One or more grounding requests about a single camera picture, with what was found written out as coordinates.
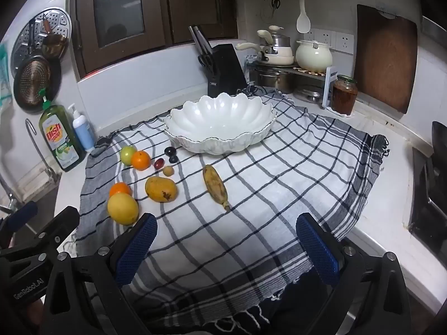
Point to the hanging black scissors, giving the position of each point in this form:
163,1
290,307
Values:
275,4

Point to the wooden trivet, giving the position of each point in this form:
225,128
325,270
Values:
310,72

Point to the yellow mango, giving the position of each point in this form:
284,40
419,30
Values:
160,189

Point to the green dish soap bottle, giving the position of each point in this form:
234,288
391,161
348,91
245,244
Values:
61,136

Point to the white blue pump bottle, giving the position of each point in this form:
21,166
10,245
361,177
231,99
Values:
83,132

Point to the teal hanging cloth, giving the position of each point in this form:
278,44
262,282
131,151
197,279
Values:
4,76

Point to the yellow lemon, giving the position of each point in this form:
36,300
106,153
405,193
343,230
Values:
123,209

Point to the green lime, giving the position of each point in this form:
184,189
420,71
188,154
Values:
127,153

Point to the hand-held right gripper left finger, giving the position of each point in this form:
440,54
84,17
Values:
136,247

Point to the small brass pan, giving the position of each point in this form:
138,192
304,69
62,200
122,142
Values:
55,45

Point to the white scalloped bowl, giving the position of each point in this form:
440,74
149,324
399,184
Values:
220,118

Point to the steel pot lid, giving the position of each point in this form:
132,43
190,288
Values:
307,95

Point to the brown cabinet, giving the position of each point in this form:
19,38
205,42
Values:
118,14

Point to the dark frying pan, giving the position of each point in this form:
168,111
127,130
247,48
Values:
33,82

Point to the black knife block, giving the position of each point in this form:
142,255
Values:
225,69

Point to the cream saucepan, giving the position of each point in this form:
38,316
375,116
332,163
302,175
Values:
276,58

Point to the black white checked cloth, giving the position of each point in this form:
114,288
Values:
244,216

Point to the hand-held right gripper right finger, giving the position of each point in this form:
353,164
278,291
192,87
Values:
317,251

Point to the metal counter shelf rack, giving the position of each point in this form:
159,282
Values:
330,87

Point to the white ceramic pot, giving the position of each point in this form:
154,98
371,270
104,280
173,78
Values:
313,56

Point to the white rice spoon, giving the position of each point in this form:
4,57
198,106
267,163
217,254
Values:
303,21

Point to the white wall socket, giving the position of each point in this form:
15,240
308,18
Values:
327,39
314,35
345,43

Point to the large orange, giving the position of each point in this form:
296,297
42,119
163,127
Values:
141,160

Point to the steel stock pot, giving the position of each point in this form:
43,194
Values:
274,81

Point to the red grape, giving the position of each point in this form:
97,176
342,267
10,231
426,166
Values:
159,163

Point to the steel milk pot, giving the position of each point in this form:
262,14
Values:
280,43

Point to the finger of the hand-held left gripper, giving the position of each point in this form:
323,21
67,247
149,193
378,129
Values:
21,216
52,228

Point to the round steel steamer plate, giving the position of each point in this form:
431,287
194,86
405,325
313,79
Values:
57,19

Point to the chrome faucet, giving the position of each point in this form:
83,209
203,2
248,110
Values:
39,148

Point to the glass jar of sauce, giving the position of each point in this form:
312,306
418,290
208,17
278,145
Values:
344,96

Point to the dark plum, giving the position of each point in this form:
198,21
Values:
173,159
170,151

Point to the brown longan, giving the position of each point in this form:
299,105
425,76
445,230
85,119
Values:
168,171

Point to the black kitchen shears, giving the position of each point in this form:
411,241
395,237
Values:
207,64

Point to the small orange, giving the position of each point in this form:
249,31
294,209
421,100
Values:
119,188

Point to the brown wooden cutting board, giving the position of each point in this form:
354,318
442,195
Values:
384,59

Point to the spotted banana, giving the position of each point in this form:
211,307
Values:
214,185

